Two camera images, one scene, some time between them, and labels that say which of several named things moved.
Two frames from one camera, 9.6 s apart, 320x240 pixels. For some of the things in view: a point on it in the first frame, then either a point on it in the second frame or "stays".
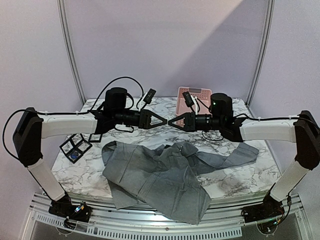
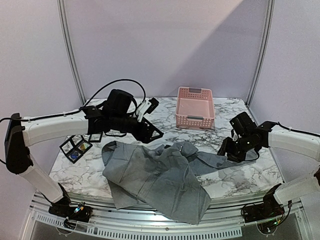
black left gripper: [145, 117] → [146, 138]
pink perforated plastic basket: [203, 96] stays
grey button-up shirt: [164, 179] stays
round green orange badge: [168, 117] → [84, 146]
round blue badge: [74, 155] stays
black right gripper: [190, 121] → [232, 149]
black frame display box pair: [75, 147] stays
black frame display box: [98, 141] stays
